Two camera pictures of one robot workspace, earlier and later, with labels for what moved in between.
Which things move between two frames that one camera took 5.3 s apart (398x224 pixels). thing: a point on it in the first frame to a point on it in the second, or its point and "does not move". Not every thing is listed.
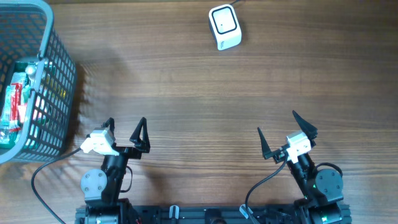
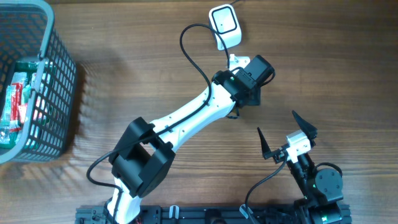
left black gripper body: x=122 y=152 to x=247 y=89
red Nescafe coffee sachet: x=16 y=95 does not move
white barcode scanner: x=225 y=27 does not move
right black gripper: x=279 y=154 does not move
